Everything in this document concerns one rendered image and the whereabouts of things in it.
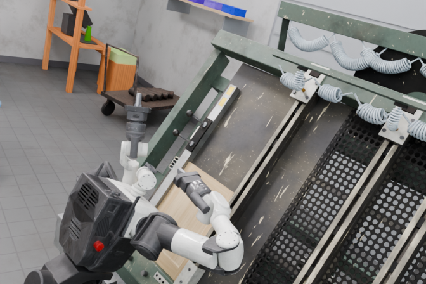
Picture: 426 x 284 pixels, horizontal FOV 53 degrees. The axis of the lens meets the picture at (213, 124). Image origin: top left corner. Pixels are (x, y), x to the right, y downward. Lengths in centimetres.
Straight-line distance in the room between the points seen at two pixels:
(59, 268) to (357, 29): 187
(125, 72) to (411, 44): 591
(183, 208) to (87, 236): 68
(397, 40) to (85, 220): 172
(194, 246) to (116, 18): 786
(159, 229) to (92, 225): 23
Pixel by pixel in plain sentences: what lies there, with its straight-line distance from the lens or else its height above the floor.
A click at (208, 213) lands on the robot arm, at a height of 138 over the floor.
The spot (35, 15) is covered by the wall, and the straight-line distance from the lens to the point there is 864.
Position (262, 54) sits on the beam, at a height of 192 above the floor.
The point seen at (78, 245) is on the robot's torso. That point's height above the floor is 121.
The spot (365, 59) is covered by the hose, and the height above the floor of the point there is 202.
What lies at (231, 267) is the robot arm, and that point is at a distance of 150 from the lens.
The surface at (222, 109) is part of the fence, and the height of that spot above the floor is 159.
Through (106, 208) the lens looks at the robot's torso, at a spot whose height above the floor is 137.
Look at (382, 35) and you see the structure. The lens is 246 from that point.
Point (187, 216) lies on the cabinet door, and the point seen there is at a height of 112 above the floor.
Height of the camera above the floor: 219
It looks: 17 degrees down
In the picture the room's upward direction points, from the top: 14 degrees clockwise
